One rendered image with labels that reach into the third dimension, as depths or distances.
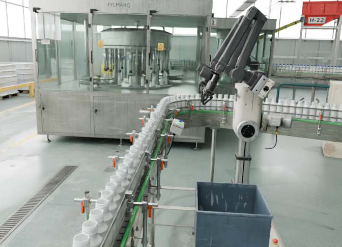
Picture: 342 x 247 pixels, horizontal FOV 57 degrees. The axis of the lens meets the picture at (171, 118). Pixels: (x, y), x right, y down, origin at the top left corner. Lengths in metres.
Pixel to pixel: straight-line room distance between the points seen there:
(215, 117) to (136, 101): 2.05
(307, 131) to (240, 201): 1.70
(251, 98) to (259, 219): 1.01
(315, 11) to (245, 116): 6.24
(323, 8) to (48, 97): 6.17
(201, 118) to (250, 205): 1.73
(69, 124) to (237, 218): 4.38
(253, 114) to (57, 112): 3.89
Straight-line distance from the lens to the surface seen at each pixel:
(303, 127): 3.25
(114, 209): 1.02
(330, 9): 8.29
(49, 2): 5.45
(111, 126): 5.26
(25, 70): 11.70
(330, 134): 3.28
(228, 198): 1.69
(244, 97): 2.18
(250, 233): 1.43
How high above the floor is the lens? 1.60
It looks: 12 degrees down
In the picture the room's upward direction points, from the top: 2 degrees clockwise
